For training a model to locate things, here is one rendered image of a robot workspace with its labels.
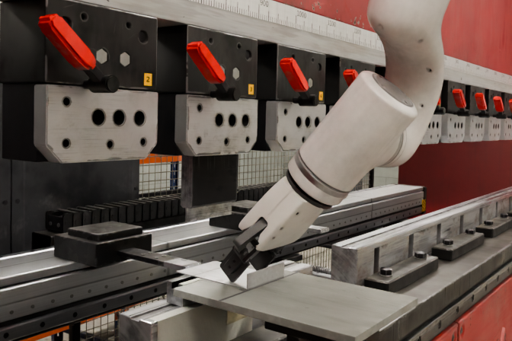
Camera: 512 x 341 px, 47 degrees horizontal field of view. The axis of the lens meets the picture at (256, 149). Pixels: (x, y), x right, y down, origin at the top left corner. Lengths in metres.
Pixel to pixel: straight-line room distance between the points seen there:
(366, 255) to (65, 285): 0.60
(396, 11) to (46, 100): 0.38
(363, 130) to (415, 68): 0.12
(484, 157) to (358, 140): 2.22
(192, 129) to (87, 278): 0.38
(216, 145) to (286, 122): 0.17
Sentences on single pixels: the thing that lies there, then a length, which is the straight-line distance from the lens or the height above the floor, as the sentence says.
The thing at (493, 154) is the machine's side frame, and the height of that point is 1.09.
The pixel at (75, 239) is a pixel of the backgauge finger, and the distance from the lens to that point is 1.00.
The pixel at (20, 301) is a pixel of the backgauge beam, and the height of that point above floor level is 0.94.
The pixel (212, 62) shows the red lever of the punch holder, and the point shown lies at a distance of 0.72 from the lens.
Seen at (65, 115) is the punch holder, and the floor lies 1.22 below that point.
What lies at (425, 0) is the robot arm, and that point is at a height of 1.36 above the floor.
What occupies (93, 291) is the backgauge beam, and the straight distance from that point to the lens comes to 1.04.
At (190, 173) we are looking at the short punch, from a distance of 0.80.
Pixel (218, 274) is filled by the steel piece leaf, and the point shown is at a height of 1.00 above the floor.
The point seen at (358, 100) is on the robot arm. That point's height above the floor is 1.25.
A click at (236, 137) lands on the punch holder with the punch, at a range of 0.81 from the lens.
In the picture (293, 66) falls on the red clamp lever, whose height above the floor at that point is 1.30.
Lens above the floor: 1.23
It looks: 3 degrees down
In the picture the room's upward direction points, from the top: 2 degrees clockwise
